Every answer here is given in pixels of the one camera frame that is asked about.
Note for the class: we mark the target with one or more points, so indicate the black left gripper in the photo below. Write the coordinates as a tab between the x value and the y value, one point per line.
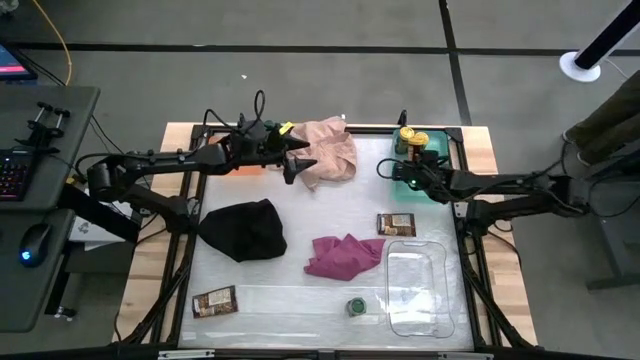
255	147

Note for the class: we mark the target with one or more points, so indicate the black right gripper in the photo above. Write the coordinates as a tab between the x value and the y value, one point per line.
420	172

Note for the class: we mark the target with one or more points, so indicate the yellow-lid spice jar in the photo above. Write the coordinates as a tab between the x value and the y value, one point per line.
404	136
419	141

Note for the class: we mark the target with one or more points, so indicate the brown spice packet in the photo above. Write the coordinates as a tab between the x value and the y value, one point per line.
215	301
396	224

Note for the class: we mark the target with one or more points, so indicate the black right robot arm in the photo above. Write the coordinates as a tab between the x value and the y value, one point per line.
500	182

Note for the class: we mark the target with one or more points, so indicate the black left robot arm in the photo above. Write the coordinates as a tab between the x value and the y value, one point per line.
170	159

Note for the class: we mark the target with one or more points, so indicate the yellow tag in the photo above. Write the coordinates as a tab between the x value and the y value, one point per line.
286	128

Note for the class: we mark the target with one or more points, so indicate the peach cloth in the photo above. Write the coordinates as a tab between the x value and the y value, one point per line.
330	155

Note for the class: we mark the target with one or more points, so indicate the teal plastic bin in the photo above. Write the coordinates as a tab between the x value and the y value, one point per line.
440	142

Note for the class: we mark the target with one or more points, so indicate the green-lid spice jar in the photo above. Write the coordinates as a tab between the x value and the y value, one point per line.
270	125

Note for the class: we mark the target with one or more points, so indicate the black table clamp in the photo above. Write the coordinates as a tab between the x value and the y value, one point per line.
402	118

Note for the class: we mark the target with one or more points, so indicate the black cloth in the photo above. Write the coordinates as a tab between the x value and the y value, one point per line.
245	230

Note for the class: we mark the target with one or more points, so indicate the magenta cloth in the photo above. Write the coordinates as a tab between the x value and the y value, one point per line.
345	257

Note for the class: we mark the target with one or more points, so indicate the clear plastic bin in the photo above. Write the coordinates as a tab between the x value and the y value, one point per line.
420	290

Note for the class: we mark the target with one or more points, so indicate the white-base black floor stand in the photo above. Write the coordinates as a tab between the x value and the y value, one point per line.
580	67

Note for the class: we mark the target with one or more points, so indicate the person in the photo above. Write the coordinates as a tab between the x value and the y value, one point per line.
610	117

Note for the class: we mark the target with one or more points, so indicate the grey equipment stand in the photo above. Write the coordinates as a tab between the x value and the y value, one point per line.
620	225

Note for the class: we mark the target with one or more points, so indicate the white paper box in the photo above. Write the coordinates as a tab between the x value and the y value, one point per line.
95	232

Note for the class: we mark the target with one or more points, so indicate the black clamp stand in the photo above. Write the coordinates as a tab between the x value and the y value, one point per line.
45	127

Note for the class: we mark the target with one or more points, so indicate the black computer mouse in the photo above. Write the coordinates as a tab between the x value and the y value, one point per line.
35	244

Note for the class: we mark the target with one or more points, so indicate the backlit black keyboard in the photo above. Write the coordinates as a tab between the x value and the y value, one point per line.
14	175

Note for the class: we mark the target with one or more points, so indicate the grey desk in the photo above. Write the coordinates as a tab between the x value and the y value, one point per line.
35	290

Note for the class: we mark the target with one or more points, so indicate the black monitor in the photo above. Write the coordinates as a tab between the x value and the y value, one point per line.
12	62

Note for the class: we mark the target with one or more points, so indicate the black metal table frame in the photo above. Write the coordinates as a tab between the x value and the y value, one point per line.
197	200

